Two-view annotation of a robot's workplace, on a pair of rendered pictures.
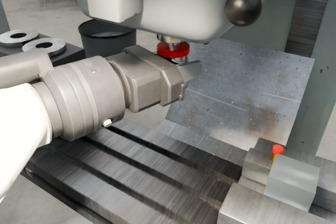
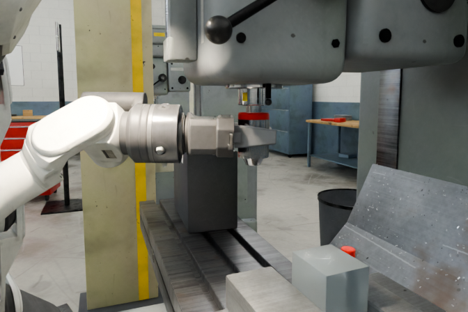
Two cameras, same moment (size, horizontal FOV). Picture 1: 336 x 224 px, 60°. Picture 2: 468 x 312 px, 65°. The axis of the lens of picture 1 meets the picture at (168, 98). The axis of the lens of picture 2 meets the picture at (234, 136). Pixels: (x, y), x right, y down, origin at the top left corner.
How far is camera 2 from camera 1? 35 cm
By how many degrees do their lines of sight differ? 44
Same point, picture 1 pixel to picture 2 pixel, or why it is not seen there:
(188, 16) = (209, 53)
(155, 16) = (200, 60)
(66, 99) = (131, 116)
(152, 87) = (206, 131)
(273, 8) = (459, 128)
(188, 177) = not seen: hidden behind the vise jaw
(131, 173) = (221, 274)
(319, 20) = not seen: outside the picture
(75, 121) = (131, 134)
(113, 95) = (168, 125)
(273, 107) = (455, 269)
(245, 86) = (420, 234)
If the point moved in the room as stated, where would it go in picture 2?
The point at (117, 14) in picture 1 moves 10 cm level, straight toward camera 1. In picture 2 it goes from (168, 53) to (110, 42)
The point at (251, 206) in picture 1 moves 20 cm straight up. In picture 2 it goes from (262, 284) to (264, 97)
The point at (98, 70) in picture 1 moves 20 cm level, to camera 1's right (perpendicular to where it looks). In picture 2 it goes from (167, 107) to (290, 110)
